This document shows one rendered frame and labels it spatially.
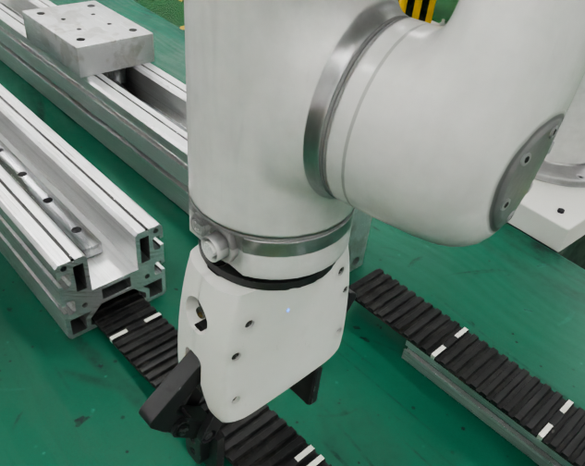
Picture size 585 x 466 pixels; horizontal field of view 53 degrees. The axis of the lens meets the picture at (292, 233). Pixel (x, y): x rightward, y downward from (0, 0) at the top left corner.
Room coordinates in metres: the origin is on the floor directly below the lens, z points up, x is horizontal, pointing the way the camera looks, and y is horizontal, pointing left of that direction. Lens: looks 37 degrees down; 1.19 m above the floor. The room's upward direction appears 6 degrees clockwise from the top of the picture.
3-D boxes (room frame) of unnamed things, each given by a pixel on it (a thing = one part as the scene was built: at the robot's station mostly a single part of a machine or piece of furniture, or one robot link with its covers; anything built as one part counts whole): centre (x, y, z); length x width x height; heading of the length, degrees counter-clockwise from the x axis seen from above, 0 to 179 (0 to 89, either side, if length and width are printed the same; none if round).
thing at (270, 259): (0.25, 0.01, 1.01); 0.09 x 0.08 x 0.03; 136
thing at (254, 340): (0.25, 0.01, 0.95); 0.10 x 0.07 x 0.11; 136
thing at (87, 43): (0.80, 0.31, 0.87); 0.16 x 0.11 x 0.07; 46
